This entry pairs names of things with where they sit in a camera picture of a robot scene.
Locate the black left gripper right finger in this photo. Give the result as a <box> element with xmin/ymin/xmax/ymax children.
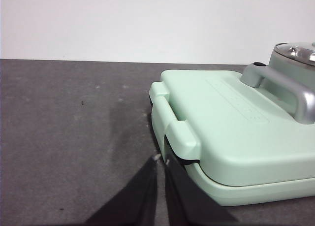
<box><xmin>163</xmin><ymin>156</ymin><xmax>241</xmax><ymax>226</ymax></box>

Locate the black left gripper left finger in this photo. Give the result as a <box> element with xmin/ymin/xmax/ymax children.
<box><xmin>83</xmin><ymin>154</ymin><xmax>158</xmax><ymax>226</ymax></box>

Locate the glass lid with green knob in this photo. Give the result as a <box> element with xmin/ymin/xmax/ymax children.
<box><xmin>273</xmin><ymin>41</ymin><xmax>315</xmax><ymax>66</ymax></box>

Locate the mint green hinged grill cover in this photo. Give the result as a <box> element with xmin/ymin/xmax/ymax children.
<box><xmin>149</xmin><ymin>69</ymin><xmax>315</xmax><ymax>187</ymax></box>

